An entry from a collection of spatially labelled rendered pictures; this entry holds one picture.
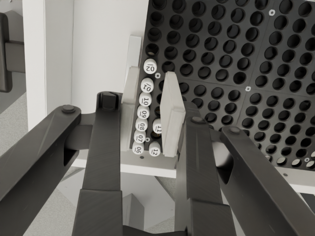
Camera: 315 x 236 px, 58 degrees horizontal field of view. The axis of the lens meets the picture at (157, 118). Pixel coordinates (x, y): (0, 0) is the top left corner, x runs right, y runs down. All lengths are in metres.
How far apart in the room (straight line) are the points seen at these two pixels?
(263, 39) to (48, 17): 0.19
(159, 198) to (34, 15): 1.34
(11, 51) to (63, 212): 1.46
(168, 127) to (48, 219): 1.63
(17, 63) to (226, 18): 0.19
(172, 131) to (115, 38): 0.21
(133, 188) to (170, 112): 1.33
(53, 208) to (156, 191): 0.57
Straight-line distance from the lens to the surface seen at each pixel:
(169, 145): 0.16
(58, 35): 0.30
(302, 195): 0.44
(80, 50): 0.35
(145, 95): 0.28
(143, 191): 1.49
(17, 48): 0.29
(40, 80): 0.27
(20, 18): 1.22
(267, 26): 0.29
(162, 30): 0.27
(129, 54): 0.33
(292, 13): 0.30
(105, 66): 0.35
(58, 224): 1.77
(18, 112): 1.42
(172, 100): 0.16
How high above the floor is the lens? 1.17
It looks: 64 degrees down
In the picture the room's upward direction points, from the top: 178 degrees clockwise
